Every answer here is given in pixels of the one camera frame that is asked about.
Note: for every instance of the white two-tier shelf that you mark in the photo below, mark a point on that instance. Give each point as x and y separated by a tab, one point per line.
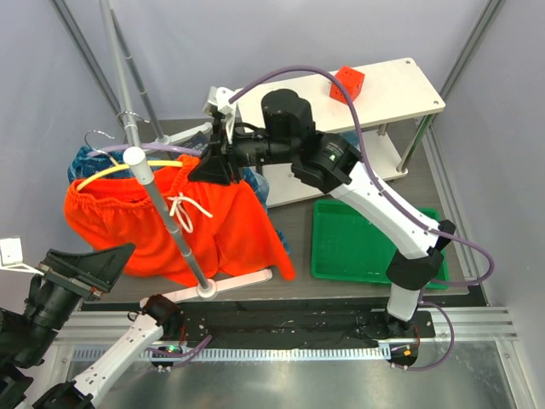
393	90

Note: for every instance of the red cube power socket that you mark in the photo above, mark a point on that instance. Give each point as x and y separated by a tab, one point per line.
352	81

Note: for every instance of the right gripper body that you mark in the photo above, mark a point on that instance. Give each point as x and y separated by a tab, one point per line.
215	141

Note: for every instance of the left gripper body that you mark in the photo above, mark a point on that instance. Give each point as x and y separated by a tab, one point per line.
65	280

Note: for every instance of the blue patterned shorts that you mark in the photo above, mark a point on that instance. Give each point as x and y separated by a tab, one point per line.
83	166

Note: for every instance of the dark blue book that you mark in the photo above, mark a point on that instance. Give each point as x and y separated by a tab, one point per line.
197	142

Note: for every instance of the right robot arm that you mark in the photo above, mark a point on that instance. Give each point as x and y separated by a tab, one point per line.
329	163

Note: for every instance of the yellow clothes hanger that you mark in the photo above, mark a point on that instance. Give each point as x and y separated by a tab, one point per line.
121	167

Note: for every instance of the purple clothes hanger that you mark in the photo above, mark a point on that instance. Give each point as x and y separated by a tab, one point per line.
173	146

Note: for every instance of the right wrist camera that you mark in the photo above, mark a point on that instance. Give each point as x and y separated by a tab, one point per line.
218	101

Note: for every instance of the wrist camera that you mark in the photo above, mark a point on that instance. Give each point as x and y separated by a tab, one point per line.
12	257
218	101

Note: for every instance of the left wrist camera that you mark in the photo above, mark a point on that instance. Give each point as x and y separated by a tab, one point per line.
12	257

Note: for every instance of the green plastic tray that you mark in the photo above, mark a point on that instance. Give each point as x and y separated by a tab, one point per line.
347	247

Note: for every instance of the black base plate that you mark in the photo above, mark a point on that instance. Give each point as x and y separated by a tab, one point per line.
302	318

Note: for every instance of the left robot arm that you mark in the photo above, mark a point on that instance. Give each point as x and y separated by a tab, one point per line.
60	283

